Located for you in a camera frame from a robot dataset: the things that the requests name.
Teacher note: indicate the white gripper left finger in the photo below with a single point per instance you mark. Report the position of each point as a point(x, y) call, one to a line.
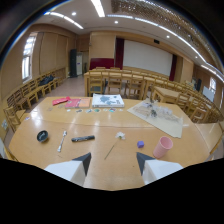
point(70, 168)

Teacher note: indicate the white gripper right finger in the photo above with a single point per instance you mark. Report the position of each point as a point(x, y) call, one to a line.
point(156, 168)

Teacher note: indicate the green round sticker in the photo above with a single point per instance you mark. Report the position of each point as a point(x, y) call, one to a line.
point(96, 110)

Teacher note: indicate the blue animal sticker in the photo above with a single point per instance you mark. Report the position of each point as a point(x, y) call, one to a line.
point(112, 110)

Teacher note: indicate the pink plastic cup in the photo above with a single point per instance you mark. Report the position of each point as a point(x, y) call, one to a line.
point(162, 147)

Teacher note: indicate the small purple cube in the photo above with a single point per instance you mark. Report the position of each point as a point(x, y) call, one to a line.
point(140, 144)

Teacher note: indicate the black marker pen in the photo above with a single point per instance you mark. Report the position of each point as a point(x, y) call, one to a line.
point(82, 138)

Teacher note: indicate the beige cardboard sheet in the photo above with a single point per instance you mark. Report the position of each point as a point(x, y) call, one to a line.
point(160, 120)

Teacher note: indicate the white artificial flower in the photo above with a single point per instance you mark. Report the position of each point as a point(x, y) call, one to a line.
point(115, 142)

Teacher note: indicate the clear plastic bag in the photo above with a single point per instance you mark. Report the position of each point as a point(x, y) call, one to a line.
point(156, 112)

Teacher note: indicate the pink book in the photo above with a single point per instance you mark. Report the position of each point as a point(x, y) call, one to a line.
point(72, 103)

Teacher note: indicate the orange book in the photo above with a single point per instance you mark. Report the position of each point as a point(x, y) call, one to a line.
point(84, 102)

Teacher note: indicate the red flat packet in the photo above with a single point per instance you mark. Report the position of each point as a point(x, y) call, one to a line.
point(61, 100)

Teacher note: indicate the wooden chair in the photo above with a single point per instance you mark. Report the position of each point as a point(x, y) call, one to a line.
point(95, 83)
point(12, 118)
point(114, 82)
point(135, 86)

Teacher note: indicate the white printed book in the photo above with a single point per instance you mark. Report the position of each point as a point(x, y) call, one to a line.
point(107, 100)

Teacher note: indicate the dark bag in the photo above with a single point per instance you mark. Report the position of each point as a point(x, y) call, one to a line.
point(46, 79)

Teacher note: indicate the long wooden table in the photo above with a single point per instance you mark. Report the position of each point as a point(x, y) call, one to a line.
point(140, 77)

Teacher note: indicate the white cabinet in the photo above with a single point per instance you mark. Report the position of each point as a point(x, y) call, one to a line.
point(79, 64)

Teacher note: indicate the dark red podium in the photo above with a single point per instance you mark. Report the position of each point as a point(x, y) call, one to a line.
point(101, 63)

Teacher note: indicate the white projection screen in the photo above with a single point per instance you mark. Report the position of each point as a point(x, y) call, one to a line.
point(147, 57)

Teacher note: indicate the dark red curtain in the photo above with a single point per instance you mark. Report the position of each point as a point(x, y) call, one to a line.
point(119, 53)

